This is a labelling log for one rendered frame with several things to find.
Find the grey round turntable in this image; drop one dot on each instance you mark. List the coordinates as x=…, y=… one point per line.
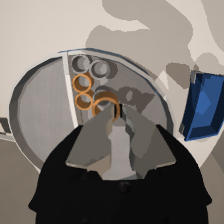
x=39, y=109

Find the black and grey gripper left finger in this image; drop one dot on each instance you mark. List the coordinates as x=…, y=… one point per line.
x=86, y=148

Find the bronze bushing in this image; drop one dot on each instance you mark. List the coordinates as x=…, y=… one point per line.
x=84, y=105
x=106, y=95
x=78, y=87

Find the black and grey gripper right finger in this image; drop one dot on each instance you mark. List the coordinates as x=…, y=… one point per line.
x=153, y=147

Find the grey metal bushing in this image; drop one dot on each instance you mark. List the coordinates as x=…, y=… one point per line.
x=101, y=88
x=75, y=68
x=94, y=74

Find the blue open-top crate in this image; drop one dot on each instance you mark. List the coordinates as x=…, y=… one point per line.
x=206, y=101

